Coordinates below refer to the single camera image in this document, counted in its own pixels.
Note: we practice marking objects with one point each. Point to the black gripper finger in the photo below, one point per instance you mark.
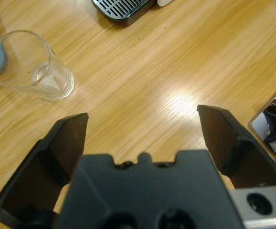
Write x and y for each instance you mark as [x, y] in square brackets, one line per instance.
[236, 155]
[45, 167]

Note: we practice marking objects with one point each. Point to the clear drinking glass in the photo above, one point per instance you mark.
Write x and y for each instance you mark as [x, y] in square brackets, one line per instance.
[56, 83]

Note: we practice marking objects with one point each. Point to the white capsule coffee machine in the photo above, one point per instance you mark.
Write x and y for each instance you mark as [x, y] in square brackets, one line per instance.
[162, 2]

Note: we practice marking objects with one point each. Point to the metal slotted drip tray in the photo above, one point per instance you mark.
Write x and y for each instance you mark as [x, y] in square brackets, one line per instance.
[121, 9]

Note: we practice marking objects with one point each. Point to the grey camera mount plate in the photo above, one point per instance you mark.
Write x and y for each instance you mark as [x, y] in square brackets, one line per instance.
[257, 124]

